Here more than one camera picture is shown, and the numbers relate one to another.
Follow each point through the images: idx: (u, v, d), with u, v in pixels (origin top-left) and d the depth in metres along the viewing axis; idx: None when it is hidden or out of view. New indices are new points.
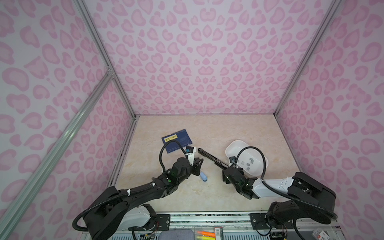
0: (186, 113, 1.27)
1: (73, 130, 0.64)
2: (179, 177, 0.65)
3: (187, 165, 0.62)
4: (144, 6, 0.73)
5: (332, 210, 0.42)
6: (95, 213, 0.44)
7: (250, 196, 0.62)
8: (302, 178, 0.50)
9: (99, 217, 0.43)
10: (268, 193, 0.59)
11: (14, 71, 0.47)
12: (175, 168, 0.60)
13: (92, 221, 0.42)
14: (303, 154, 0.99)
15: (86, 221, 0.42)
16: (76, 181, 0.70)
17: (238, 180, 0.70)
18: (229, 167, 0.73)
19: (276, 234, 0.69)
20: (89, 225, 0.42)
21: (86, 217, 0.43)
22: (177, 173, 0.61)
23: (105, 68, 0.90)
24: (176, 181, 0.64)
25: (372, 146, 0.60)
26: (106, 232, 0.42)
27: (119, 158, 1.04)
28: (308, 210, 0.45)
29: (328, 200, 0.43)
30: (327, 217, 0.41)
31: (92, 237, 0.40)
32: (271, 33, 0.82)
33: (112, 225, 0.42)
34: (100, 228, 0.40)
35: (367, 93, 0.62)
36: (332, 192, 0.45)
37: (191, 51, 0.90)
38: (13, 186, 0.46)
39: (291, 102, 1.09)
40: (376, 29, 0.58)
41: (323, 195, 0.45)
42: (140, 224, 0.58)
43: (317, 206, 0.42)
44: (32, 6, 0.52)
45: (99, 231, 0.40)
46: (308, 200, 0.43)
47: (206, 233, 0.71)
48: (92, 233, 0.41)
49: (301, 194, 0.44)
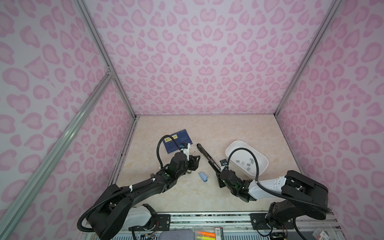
0: (186, 113, 1.27)
1: (73, 130, 0.64)
2: (177, 171, 0.67)
3: (184, 157, 0.64)
4: (144, 6, 0.73)
5: (326, 205, 0.43)
6: (99, 211, 0.43)
7: (247, 199, 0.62)
8: (293, 176, 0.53)
9: (103, 215, 0.43)
10: (264, 195, 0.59)
11: (14, 71, 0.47)
12: (174, 161, 0.63)
13: (97, 220, 0.42)
14: (303, 154, 0.99)
15: (91, 221, 0.42)
16: (76, 181, 0.70)
17: (234, 183, 0.70)
18: (224, 170, 0.71)
19: (276, 234, 0.69)
20: (94, 224, 0.41)
21: (90, 217, 0.43)
22: (176, 166, 0.64)
23: (105, 67, 0.90)
24: (175, 175, 0.66)
25: (372, 146, 0.60)
26: (113, 229, 0.42)
27: (118, 158, 1.04)
28: (303, 208, 0.46)
29: (321, 196, 0.44)
30: (322, 213, 0.42)
31: (99, 235, 0.40)
32: (271, 33, 0.82)
33: (118, 221, 0.42)
34: (106, 225, 0.41)
35: (367, 93, 0.62)
36: (323, 186, 0.46)
37: (192, 51, 0.90)
38: (13, 186, 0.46)
39: (291, 102, 1.09)
40: (376, 29, 0.58)
41: (316, 191, 0.46)
42: (141, 224, 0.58)
43: (310, 203, 0.43)
44: (32, 7, 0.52)
45: (105, 229, 0.40)
46: (302, 198, 0.44)
47: (206, 233, 0.71)
48: (98, 231, 0.41)
49: (294, 192, 0.45)
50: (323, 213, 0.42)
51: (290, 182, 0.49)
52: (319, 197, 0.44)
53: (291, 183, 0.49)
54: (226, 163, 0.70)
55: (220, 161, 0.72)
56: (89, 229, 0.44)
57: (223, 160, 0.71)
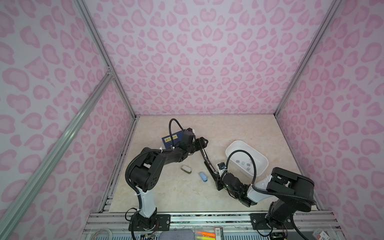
0: (186, 113, 1.27)
1: (73, 130, 0.64)
2: (188, 145, 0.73)
3: (191, 133, 0.77)
4: (145, 6, 0.73)
5: (311, 197, 0.44)
6: (139, 167, 0.52)
7: (249, 204, 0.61)
8: (278, 173, 0.53)
9: (144, 170, 0.51)
10: (261, 196, 0.61)
11: (14, 71, 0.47)
12: (184, 136, 0.76)
13: (140, 173, 0.51)
14: (303, 154, 0.99)
15: (134, 178, 0.51)
16: (76, 181, 0.70)
17: (237, 188, 0.71)
18: (228, 174, 0.71)
19: (276, 234, 0.69)
20: (137, 180, 0.50)
21: (131, 175, 0.51)
22: (187, 141, 0.77)
23: (104, 68, 0.90)
24: (186, 148, 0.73)
25: (372, 146, 0.60)
26: (152, 180, 0.51)
27: (119, 158, 1.04)
28: (289, 202, 0.48)
29: (306, 188, 0.46)
30: (308, 205, 0.43)
31: (144, 185, 0.50)
32: (272, 33, 0.82)
33: (156, 173, 0.52)
34: (148, 176, 0.50)
35: (367, 93, 0.62)
36: (308, 179, 0.47)
37: (192, 51, 0.90)
38: (13, 186, 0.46)
39: (291, 102, 1.09)
40: (376, 29, 0.58)
41: (300, 183, 0.47)
42: (147, 212, 0.62)
43: (292, 195, 0.45)
44: (32, 7, 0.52)
45: (147, 180, 0.49)
46: (285, 191, 0.46)
47: (206, 233, 0.71)
48: (142, 184, 0.50)
49: (278, 187, 0.47)
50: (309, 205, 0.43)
51: (277, 178, 0.52)
52: (304, 189, 0.46)
53: (278, 179, 0.52)
54: (225, 167, 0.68)
55: (218, 164, 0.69)
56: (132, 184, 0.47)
57: (221, 164, 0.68)
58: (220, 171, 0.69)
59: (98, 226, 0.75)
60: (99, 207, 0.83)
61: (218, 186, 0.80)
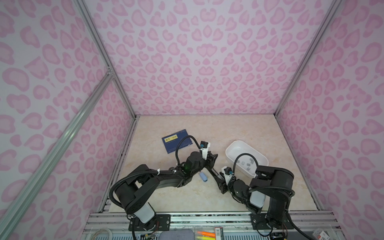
0: (186, 113, 1.27)
1: (73, 130, 0.64)
2: (193, 170, 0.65)
3: (199, 158, 0.66)
4: (145, 6, 0.73)
5: (286, 186, 0.47)
6: (127, 185, 0.47)
7: (256, 211, 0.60)
8: (260, 170, 0.59)
9: (130, 190, 0.46)
10: (261, 199, 0.63)
11: (14, 71, 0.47)
12: (189, 161, 0.65)
13: (126, 193, 0.45)
14: (303, 154, 0.99)
15: (118, 194, 0.46)
16: (76, 181, 0.70)
17: (247, 196, 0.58)
18: (237, 181, 0.70)
19: (276, 234, 0.69)
20: (121, 196, 0.45)
21: (117, 190, 0.46)
22: (192, 165, 0.66)
23: (105, 67, 0.90)
24: (190, 173, 0.69)
25: (372, 146, 0.60)
26: (136, 205, 0.45)
27: (118, 158, 1.04)
28: (272, 194, 0.51)
29: (283, 179, 0.49)
30: (286, 194, 0.46)
31: (125, 207, 0.44)
32: (272, 33, 0.82)
33: (142, 198, 0.46)
34: (132, 200, 0.44)
35: (367, 93, 0.62)
36: (288, 172, 0.50)
37: (192, 51, 0.90)
38: (13, 186, 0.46)
39: (291, 102, 1.09)
40: (376, 29, 0.58)
41: (278, 175, 0.51)
42: (145, 219, 0.62)
43: (267, 186, 0.49)
44: (32, 7, 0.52)
45: (130, 202, 0.44)
46: (263, 185, 0.51)
47: (206, 233, 0.71)
48: (124, 204, 0.44)
49: (257, 183, 0.52)
50: (286, 194, 0.46)
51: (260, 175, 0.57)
52: (281, 180, 0.49)
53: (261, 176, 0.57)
54: (231, 172, 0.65)
55: (225, 169, 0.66)
56: (117, 201, 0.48)
57: (228, 169, 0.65)
58: (227, 176, 0.80)
59: (98, 226, 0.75)
60: (99, 207, 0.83)
61: (221, 189, 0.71)
